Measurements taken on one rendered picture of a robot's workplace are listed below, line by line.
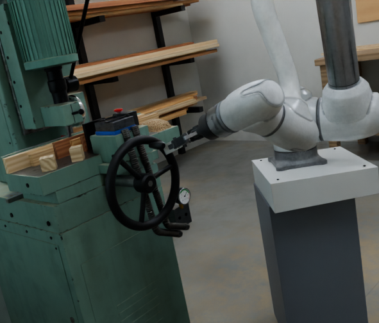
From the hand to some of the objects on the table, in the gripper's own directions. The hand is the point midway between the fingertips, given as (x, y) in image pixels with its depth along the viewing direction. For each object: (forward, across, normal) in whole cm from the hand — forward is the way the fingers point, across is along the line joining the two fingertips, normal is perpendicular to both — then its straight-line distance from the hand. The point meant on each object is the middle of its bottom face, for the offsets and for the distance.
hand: (172, 146), depth 148 cm
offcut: (+27, +25, -9) cm, 38 cm away
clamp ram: (+29, +2, -10) cm, 31 cm away
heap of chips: (+30, -23, -10) cm, 40 cm away
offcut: (+26, +15, -9) cm, 31 cm away
